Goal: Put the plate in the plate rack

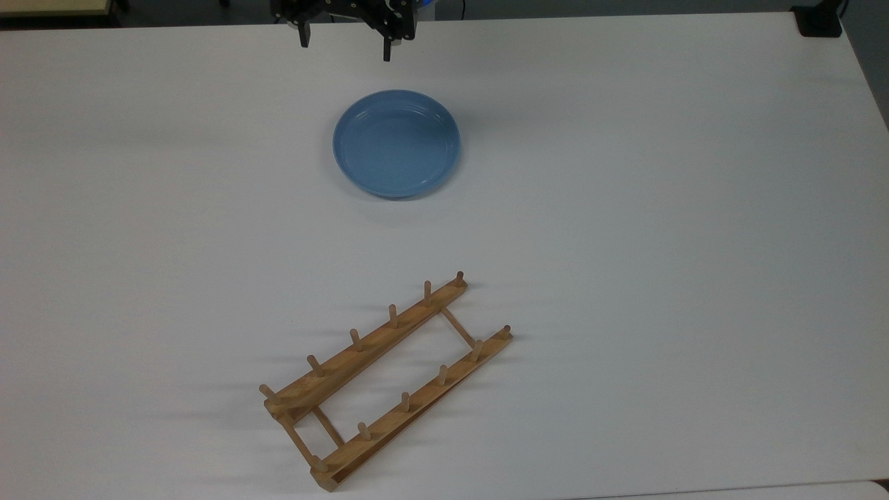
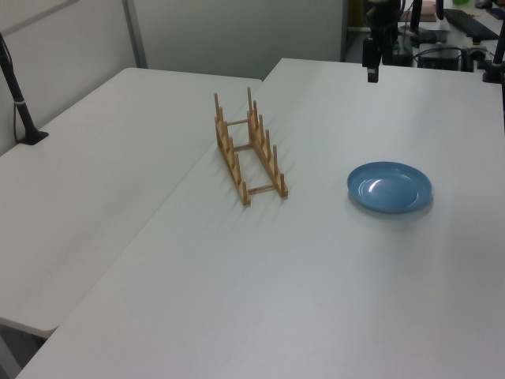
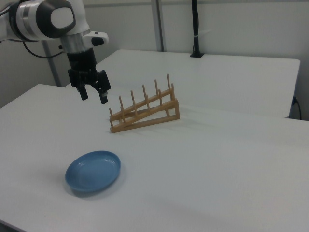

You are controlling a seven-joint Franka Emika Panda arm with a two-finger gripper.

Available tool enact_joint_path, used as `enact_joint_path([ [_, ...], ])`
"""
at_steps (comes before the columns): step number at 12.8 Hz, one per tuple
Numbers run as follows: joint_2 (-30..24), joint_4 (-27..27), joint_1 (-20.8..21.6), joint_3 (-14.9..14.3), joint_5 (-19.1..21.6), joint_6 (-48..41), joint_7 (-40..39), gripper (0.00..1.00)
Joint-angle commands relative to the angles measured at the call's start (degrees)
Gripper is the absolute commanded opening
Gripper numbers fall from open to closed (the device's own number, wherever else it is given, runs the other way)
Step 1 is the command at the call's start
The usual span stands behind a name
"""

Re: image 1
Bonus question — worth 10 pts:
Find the blue round plate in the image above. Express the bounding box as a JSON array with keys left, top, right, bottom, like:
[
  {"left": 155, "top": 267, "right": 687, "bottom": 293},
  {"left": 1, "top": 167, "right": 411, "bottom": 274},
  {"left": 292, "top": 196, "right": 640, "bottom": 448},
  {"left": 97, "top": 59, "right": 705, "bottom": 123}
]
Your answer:
[{"left": 333, "top": 90, "right": 461, "bottom": 201}]

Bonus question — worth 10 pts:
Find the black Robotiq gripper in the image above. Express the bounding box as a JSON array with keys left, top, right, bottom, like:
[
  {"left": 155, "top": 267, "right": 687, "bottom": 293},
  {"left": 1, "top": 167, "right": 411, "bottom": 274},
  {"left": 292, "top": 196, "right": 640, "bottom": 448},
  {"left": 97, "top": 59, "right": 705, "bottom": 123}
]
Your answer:
[{"left": 271, "top": 0, "right": 417, "bottom": 63}]

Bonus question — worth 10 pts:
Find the light wooden side table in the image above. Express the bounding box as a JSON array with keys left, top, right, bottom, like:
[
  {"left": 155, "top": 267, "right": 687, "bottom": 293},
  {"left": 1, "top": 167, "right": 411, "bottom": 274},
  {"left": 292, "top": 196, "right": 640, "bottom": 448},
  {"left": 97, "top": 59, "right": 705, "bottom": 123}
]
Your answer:
[{"left": 0, "top": 0, "right": 115, "bottom": 19}]

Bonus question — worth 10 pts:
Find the wooden peg plate rack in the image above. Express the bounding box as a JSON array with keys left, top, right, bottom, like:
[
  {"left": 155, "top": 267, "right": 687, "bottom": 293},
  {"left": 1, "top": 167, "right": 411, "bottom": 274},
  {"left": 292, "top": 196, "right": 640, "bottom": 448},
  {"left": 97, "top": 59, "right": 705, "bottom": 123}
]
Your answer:
[{"left": 258, "top": 271, "right": 513, "bottom": 493}]

